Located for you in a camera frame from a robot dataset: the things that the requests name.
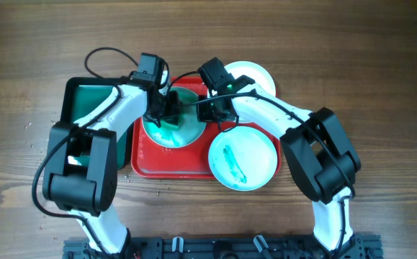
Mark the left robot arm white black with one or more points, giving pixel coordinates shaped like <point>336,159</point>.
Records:
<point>79,172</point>

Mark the green sponge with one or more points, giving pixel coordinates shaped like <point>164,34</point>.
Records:
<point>170,122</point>

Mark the white plate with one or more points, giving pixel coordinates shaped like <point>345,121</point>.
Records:
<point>190,129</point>
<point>243,159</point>
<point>246,73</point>

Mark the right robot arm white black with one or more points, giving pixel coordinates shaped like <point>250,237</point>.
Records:
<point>321,158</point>

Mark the red plastic tray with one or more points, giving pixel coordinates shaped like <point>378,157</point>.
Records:
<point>151,160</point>

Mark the black tray green water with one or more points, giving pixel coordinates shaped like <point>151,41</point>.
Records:
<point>83,95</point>

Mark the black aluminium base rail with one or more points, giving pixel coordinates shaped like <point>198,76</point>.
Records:
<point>287,247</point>

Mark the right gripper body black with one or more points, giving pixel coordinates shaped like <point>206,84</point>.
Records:
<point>206,113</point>

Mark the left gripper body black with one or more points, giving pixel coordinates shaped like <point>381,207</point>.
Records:
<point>166,108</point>

